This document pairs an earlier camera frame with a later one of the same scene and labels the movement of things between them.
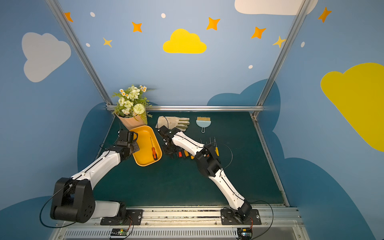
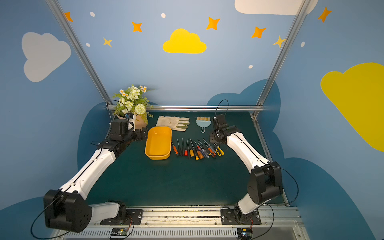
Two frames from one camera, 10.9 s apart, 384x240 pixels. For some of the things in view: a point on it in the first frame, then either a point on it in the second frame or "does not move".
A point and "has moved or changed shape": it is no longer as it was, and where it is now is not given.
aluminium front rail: (194, 223) does not move
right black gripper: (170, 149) → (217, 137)
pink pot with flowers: (132, 106) does not move
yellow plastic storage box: (144, 156) has moved or changed shape
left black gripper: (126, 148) → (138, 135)
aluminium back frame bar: (203, 108) does not move
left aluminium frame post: (59, 16) does not move
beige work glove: (180, 124) does not move
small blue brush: (203, 122) does not move
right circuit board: (244, 233) does not move
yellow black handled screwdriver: (216, 149) has moved or changed shape
